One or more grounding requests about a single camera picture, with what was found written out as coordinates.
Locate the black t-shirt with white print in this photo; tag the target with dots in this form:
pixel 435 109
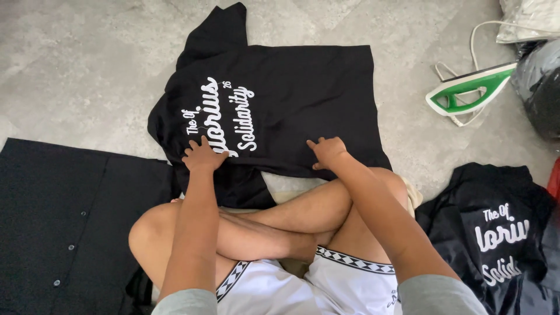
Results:
pixel 297 100

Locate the white shorts with patterned trim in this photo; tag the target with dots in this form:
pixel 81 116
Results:
pixel 350 288

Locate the crumpled black printed t-shirt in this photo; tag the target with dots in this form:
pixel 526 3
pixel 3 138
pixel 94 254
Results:
pixel 485 197

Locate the green and white clothes iron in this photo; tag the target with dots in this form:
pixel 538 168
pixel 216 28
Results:
pixel 490 81

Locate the black buttoned shirt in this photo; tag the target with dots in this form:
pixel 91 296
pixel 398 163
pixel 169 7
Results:
pixel 57 218

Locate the person's left leg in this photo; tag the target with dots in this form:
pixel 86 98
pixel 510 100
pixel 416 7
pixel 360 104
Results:
pixel 151 240

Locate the red item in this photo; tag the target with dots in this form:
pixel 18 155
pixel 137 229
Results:
pixel 555 181

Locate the person's left hand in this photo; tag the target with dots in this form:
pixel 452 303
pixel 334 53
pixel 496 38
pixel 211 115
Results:
pixel 203 158

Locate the black bundle in clear plastic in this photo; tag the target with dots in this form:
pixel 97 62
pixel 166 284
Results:
pixel 540 87

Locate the person's leg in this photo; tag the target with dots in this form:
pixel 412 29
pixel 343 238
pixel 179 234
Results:
pixel 306 210
pixel 151 240

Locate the clear plastic bag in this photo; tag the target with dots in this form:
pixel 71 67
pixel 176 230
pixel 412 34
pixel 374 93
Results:
pixel 529 19

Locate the person's right leg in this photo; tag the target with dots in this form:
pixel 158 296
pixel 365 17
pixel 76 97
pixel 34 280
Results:
pixel 306 210

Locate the person's right hand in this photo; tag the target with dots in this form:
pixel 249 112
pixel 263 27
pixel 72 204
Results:
pixel 331 152

